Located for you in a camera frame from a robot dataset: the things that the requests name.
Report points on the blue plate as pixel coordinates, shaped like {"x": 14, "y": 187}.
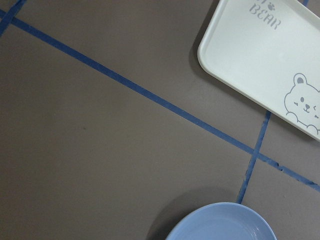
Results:
{"x": 222, "y": 221}

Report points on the cream bear tray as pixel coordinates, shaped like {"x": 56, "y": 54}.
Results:
{"x": 269, "y": 51}

